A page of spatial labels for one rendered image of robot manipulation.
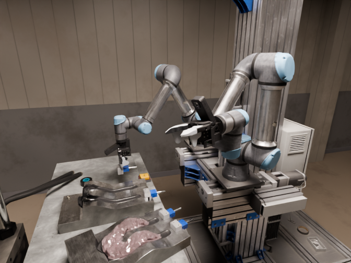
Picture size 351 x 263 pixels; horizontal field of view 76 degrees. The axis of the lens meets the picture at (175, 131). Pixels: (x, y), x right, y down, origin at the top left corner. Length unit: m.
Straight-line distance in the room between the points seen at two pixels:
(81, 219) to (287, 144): 1.26
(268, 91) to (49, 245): 1.25
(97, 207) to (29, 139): 1.96
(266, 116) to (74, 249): 1.00
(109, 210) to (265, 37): 1.23
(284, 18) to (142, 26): 1.80
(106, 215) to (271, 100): 1.01
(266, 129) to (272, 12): 0.62
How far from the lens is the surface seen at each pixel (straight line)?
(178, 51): 2.96
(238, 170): 1.25
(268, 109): 1.08
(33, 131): 3.09
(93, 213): 1.34
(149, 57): 2.88
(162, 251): 1.13
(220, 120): 0.80
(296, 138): 1.59
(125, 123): 1.47
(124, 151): 1.52
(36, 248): 1.38
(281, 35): 1.43
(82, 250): 1.13
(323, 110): 4.09
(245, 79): 1.09
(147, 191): 1.38
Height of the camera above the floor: 1.68
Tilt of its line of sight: 19 degrees down
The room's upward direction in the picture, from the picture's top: straight up
